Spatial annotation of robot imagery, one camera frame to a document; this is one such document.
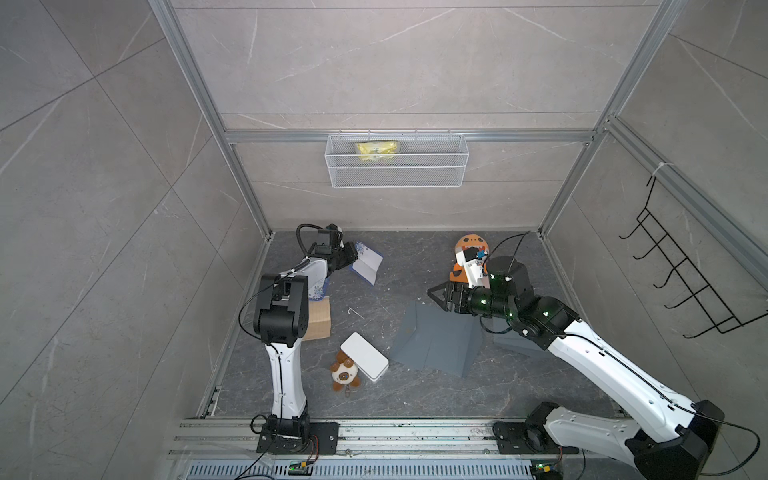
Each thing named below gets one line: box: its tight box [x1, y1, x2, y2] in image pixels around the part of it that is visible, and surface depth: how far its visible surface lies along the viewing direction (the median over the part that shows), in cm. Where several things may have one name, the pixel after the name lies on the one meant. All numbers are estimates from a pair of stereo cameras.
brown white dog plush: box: [330, 350, 360, 397], surface depth 83 cm
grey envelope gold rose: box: [390, 301, 483, 378], surface depth 90 cm
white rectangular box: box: [340, 332, 390, 382], surface depth 85 cm
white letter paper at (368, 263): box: [349, 241, 384, 286], surface depth 109 cm
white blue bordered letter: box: [302, 264, 331, 301], surface depth 102 cm
